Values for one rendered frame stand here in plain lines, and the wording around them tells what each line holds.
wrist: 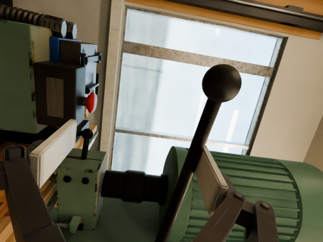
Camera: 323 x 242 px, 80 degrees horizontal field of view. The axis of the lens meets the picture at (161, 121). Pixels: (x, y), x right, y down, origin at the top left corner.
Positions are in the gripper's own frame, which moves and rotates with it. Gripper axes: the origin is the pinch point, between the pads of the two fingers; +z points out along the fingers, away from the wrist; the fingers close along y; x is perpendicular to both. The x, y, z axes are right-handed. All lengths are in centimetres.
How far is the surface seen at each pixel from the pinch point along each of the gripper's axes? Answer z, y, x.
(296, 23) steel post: 138, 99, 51
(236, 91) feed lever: -1.4, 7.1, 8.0
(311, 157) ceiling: 134, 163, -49
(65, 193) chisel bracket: 10.5, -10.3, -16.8
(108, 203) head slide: 17.6, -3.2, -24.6
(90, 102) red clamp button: 8.8, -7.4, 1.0
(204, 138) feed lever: -0.6, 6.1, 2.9
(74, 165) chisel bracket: 11.5, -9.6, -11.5
